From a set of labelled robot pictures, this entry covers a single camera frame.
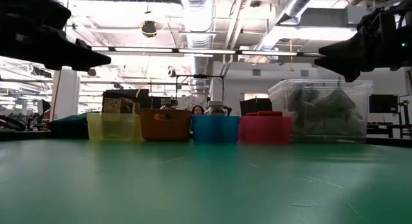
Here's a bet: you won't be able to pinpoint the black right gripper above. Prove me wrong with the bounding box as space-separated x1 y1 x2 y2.
314 23 406 83

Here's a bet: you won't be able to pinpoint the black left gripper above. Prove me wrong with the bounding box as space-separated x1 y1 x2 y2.
0 19 112 71

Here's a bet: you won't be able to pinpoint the white-lid spice jar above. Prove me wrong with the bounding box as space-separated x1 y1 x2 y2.
204 100 228 117

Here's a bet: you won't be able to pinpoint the white building column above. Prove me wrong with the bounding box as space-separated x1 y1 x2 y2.
52 68 80 120

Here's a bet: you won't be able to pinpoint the grey cloths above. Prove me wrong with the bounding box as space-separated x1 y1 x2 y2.
286 88 367 138

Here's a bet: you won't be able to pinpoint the black monitor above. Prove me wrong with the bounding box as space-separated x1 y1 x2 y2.
369 94 399 114
239 97 274 117

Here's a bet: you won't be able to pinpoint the dark green cloth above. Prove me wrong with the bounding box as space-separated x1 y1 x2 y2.
46 113 89 138

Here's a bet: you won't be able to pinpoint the brown box in yellow bin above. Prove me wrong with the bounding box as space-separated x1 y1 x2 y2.
104 88 151 111

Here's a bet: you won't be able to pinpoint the black ceiling dome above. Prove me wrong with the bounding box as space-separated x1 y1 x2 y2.
141 20 158 38

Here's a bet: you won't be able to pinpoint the clear plastic storage box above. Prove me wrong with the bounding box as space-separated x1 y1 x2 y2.
267 78 374 144

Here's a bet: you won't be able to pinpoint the yellow plastic bin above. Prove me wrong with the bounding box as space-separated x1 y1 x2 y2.
86 112 144 142

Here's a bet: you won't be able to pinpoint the pink plastic bin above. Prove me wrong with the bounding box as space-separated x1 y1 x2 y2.
237 115 293 145

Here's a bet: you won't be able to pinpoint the orange plastic bin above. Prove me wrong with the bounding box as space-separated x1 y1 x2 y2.
138 107 193 142

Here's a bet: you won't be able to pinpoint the long ceiling light bar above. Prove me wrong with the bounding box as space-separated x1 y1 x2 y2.
91 46 323 57

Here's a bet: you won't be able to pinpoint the blue plastic bin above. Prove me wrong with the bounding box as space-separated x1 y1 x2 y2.
191 115 241 144

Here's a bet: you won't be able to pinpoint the green table mat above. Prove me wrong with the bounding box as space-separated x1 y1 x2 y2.
0 138 412 224

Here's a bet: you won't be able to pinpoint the yellow cable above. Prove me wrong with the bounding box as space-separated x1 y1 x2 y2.
51 68 64 120

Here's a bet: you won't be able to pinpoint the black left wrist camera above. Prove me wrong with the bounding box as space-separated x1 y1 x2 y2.
0 0 71 29

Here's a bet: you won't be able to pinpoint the silver ceiling duct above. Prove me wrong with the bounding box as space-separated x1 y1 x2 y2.
254 0 323 54
180 0 215 75

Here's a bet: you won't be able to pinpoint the black hose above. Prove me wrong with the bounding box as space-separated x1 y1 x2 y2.
0 114 27 132

